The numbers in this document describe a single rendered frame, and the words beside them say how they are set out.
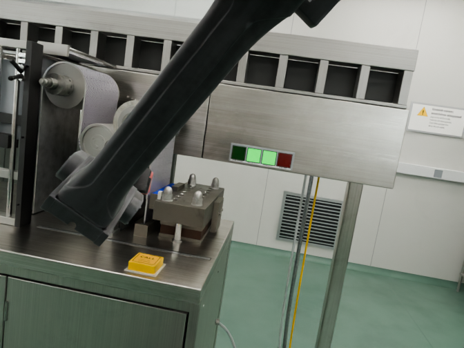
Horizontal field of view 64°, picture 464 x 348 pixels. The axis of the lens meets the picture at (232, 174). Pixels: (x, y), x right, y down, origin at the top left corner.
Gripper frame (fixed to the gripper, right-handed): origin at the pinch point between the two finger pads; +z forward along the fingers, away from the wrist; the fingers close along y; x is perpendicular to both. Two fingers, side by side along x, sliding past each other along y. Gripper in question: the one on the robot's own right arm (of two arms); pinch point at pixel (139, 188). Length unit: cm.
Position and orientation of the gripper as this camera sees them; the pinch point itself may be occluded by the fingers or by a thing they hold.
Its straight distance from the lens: 112.2
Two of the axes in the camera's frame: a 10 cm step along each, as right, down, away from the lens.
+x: 1.7, -9.1, 3.7
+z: 0.4, 3.8, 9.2
